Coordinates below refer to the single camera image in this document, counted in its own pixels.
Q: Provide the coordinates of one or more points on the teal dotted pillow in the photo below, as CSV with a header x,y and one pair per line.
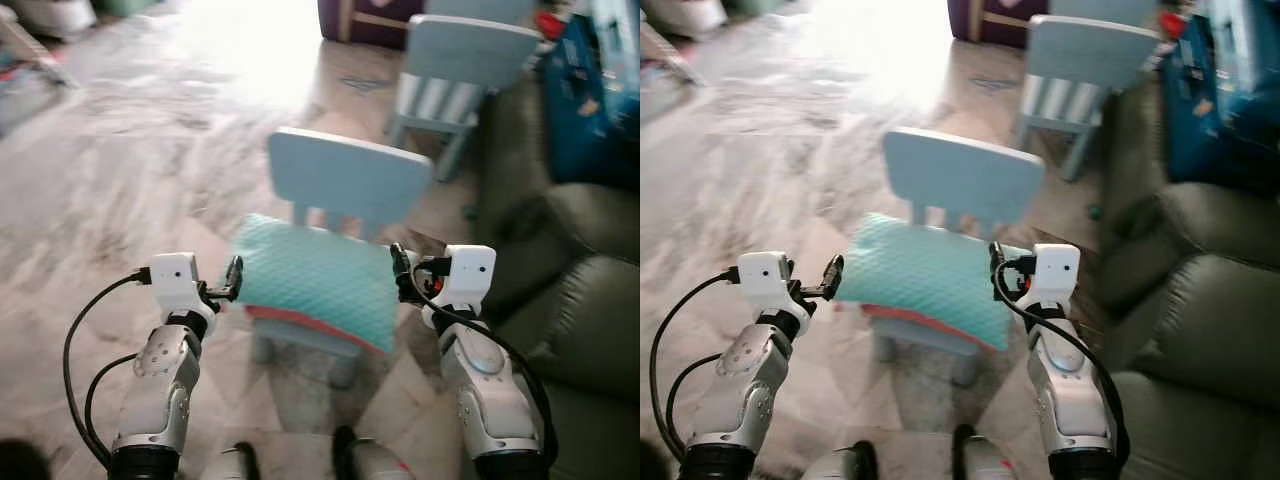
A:
x,y
925,275
315,275

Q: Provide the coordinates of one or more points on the pink dotted pillow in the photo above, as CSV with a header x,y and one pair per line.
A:
x,y
300,318
920,318

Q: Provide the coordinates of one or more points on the grey-green leather sofa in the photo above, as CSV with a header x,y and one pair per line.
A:
x,y
1200,300
590,320

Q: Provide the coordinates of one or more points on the purple sofa with wooden trim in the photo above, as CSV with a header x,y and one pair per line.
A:
x,y
330,20
958,20

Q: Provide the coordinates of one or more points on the black left robot foot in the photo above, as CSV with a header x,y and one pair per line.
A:
x,y
865,458
248,460

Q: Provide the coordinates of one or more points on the black robot foot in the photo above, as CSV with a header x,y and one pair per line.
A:
x,y
248,460
343,450
964,445
865,458

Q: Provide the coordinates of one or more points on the blue clothes hanger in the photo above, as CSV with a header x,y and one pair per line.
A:
x,y
995,84
365,84

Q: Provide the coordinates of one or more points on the grey left robot leg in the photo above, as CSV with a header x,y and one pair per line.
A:
x,y
225,467
835,467

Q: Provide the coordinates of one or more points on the grey robot leg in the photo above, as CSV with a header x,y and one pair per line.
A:
x,y
990,465
380,465
225,467
835,467

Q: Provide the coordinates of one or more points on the black right robot foot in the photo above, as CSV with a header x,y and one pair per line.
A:
x,y
964,445
343,450

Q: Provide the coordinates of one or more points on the grey right robot leg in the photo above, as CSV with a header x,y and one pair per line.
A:
x,y
380,465
990,465

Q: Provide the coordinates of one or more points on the dark blue hard suitcase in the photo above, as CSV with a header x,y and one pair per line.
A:
x,y
1220,120
590,110

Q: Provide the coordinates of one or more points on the small red object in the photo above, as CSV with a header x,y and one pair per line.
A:
x,y
1172,20
547,22

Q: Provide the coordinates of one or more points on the white bag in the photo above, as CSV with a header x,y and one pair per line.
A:
x,y
55,15
690,15

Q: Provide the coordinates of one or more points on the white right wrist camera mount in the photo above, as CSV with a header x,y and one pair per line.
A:
x,y
1058,270
468,272

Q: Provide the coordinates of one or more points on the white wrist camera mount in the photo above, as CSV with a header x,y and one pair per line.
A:
x,y
175,278
765,278
468,272
1058,270

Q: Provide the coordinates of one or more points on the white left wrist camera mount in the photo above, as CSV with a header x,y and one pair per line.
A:
x,y
175,278
765,278

